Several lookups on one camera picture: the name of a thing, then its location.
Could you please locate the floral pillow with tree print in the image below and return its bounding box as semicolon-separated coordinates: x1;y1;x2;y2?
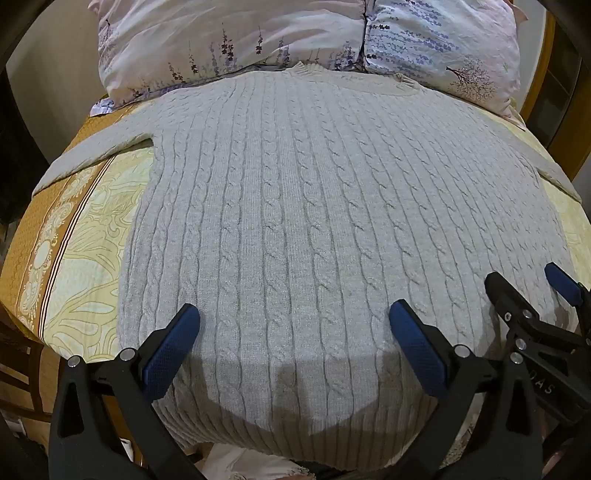
362;0;529;132

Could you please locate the wooden chair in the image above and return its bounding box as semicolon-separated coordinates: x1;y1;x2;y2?
0;300;65;437

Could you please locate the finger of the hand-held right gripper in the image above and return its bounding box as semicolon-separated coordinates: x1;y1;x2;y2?
544;262;591;334
485;271;534;326

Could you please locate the yellow patterned bedspread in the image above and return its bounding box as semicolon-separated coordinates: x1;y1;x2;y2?
0;95;591;365

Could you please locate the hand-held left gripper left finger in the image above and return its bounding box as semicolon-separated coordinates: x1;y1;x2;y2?
48;303;206;480

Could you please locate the pale pink cloth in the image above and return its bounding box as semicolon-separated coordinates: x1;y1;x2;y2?
198;440;324;480

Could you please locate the grey cable knit sweater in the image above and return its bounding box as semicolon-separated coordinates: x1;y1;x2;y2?
32;60;583;462

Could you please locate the pink floral pillow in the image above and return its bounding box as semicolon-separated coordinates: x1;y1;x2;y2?
88;0;370;116

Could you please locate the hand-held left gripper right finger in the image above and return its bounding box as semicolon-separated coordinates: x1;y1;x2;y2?
389;298;546;480

